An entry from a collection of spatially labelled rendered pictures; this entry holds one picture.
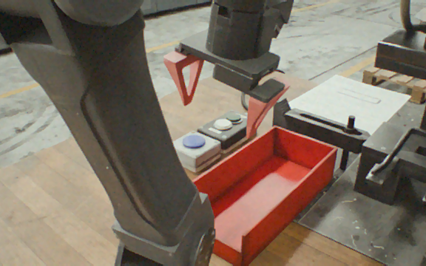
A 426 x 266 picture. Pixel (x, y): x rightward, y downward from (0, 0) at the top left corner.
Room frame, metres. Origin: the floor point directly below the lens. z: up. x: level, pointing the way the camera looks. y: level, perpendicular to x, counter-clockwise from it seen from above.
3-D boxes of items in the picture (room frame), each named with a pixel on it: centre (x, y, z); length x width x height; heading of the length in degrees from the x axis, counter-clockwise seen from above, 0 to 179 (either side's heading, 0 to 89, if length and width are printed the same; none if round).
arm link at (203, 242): (0.27, 0.05, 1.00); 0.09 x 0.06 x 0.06; 63
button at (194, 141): (0.59, 0.04, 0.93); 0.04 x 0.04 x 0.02
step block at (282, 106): (0.62, -0.13, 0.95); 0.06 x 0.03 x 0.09; 51
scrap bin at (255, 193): (0.47, -0.06, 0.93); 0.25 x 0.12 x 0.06; 141
